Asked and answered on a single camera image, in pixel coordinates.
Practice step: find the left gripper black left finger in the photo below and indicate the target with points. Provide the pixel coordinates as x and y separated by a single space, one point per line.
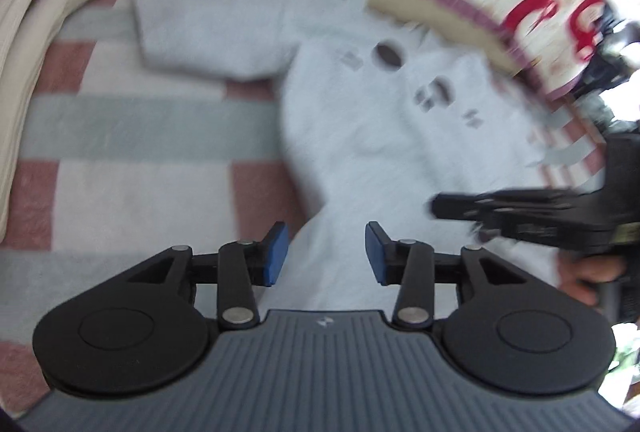
152 324

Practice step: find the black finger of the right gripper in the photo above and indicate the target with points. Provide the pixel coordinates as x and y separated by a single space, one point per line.
520 210

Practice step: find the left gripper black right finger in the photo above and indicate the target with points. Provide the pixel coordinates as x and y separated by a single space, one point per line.
495 322

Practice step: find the light grey sweatshirt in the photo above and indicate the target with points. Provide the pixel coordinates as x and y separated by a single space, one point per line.
376 118

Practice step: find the person's right hand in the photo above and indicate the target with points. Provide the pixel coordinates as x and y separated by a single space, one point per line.
577 276

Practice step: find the striped pink grey rug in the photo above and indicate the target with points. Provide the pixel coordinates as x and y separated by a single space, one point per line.
121 159

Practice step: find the cream folded garment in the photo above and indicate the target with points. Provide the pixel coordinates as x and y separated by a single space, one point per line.
27 29

